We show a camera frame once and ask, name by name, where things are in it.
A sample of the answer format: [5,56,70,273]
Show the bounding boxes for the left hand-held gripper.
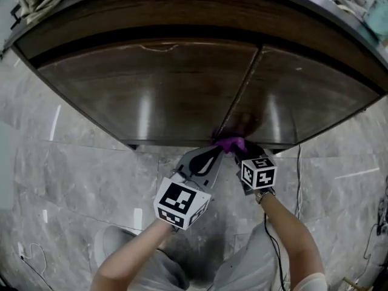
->
[153,146,226,230]

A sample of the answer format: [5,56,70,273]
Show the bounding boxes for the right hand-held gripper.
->
[233,142,278,196]

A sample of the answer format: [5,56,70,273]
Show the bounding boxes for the purple cloth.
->
[212,127,247,155]

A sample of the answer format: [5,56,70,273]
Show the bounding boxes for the brown wooden cabinet door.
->
[223,44,382,150]
[38,39,261,142]

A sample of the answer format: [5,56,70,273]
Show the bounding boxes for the person's left forearm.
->
[90,216,174,291]

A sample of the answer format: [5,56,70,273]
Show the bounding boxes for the person's right forearm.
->
[259,192,325,281]

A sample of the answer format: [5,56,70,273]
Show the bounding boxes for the dark wooden sink cabinet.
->
[5,0,388,156]

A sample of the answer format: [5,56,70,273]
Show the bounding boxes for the silver wristwatch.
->
[255,189,276,204]

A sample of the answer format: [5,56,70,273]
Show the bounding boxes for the person's grey trousers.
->
[93,222,292,291]

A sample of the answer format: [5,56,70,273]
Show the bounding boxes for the person's white shirt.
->
[290,272,329,291]

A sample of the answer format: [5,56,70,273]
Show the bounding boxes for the teal cartoon water bottle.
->
[363,0,388,42]

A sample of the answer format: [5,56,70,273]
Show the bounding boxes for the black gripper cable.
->
[263,213,289,291]

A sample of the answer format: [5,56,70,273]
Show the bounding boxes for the black device with cables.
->
[375,186,388,233]

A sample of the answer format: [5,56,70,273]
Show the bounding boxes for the white power cable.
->
[21,242,48,275]

